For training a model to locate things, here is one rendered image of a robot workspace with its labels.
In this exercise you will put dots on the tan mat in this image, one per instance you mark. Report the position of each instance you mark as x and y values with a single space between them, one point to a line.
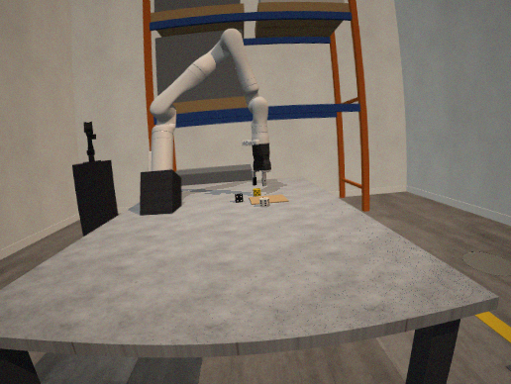
272 199

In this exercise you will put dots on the white die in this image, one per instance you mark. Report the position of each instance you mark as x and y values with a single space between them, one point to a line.
264 202

